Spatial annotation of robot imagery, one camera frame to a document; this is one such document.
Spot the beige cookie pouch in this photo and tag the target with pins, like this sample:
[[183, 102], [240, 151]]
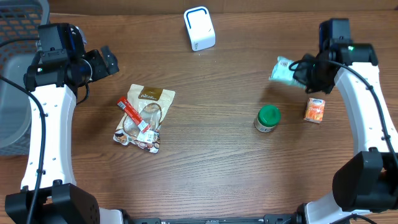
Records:
[[152, 104]]

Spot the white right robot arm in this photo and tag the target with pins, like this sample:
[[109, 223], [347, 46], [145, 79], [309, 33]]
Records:
[[367, 183]]

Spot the teal snack packet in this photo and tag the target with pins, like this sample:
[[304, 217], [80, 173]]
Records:
[[282, 74]]

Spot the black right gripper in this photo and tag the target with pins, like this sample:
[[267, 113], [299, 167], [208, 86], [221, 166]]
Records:
[[301, 76]]

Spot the orange small packet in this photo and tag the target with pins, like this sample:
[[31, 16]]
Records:
[[314, 110]]

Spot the white barcode scanner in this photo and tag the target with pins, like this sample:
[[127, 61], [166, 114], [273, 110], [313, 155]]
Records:
[[200, 28]]

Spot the red stick packet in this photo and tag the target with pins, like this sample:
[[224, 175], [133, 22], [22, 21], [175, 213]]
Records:
[[133, 114]]

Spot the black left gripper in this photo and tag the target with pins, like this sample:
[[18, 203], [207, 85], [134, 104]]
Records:
[[101, 63]]

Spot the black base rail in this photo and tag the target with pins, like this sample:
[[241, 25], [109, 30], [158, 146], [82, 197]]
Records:
[[266, 219]]

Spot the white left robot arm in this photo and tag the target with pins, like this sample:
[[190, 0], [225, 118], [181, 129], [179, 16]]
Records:
[[49, 193]]

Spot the green lid jar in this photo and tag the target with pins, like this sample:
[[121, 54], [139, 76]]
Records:
[[267, 118]]

